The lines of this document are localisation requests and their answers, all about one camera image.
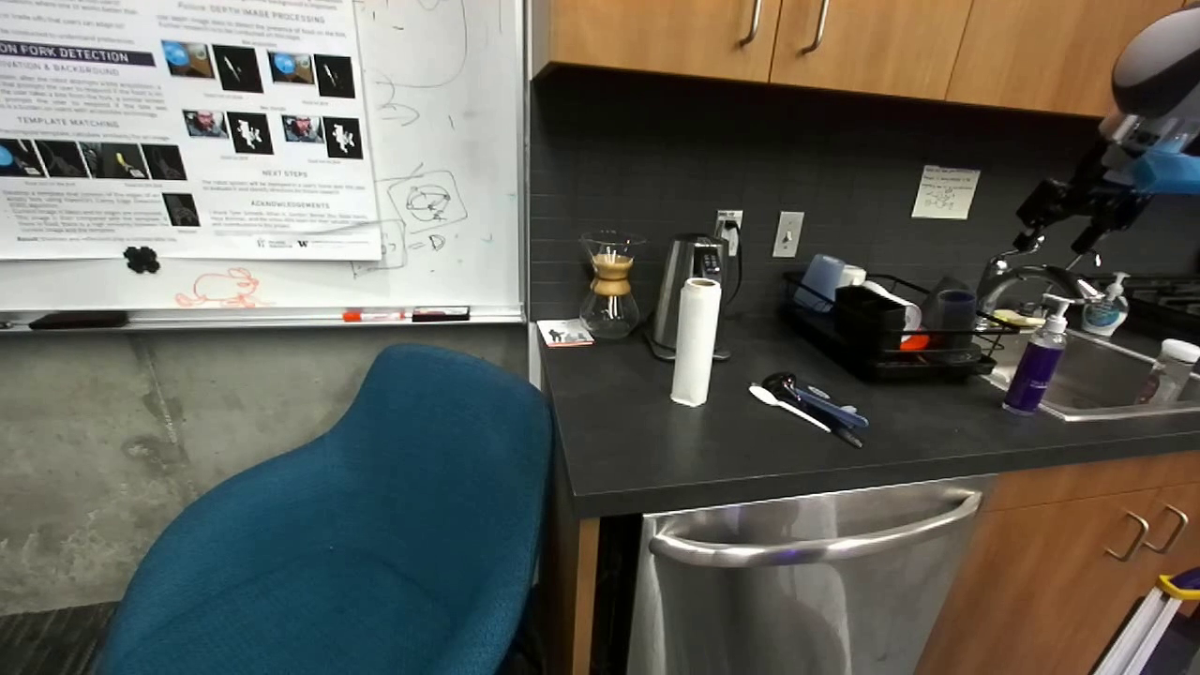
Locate black cutlery holder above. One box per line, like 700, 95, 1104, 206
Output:
832, 280, 909, 360

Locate black whiteboard eraser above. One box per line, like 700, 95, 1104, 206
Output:
32, 306, 133, 333

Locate white wall whiteboard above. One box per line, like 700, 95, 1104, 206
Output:
0, 0, 529, 333

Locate wooden upper cabinet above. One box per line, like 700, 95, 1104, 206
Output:
529, 0, 1193, 124

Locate chrome faucet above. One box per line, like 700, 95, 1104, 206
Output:
979, 255, 1093, 330

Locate wooden cabinet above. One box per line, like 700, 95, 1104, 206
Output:
529, 0, 1193, 124
917, 448, 1200, 675

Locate white and orange card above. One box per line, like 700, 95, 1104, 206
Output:
538, 316, 599, 354

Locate research poster with photos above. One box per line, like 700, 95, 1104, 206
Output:
0, 0, 385, 268

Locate black mug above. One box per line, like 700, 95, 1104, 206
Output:
930, 280, 982, 358

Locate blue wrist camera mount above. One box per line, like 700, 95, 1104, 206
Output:
1123, 118, 1200, 203

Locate wooden counter end panel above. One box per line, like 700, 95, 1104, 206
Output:
543, 480, 607, 675

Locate black wire dish rack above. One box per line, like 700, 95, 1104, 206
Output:
783, 268, 998, 388

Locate white plastic spoon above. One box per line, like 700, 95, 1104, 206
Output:
747, 378, 835, 439

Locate white wall light switch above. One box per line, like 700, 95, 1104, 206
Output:
770, 206, 809, 261

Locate white wall power outlet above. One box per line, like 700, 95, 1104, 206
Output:
712, 206, 747, 258

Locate clear hand soap pump bottle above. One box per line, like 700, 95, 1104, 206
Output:
1080, 270, 1133, 343

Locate white paper towel roll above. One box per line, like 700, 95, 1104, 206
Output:
669, 273, 727, 414

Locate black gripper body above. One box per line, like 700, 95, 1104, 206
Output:
1013, 143, 1148, 231

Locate blue upholstered chair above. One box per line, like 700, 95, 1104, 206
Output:
98, 343, 555, 675

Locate purple pump bottle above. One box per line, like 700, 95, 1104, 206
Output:
1002, 291, 1080, 420

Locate clear bottle with white cap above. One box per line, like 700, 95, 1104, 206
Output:
1148, 333, 1200, 408

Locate black whiteboard marker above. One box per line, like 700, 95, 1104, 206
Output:
409, 300, 478, 328

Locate red whiteboard marker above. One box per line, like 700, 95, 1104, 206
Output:
338, 305, 412, 328

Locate wooden lower cabinet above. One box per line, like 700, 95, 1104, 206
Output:
917, 448, 1200, 675

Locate stainless steel dishwasher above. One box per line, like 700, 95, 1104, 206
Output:
625, 480, 998, 675

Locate glass carafe with wooden collar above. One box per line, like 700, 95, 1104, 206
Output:
582, 238, 647, 344

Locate white handwritten wall note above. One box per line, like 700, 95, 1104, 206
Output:
909, 163, 985, 224

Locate yellow clamp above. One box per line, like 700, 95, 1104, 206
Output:
1154, 565, 1200, 611

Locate stainless steel sink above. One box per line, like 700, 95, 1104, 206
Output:
979, 330, 1200, 425

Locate blue cup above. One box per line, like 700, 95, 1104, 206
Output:
799, 253, 852, 316

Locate metal robot base platform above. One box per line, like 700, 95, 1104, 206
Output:
1093, 586, 1200, 675

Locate steel electric kettle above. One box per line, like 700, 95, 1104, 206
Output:
650, 231, 737, 366

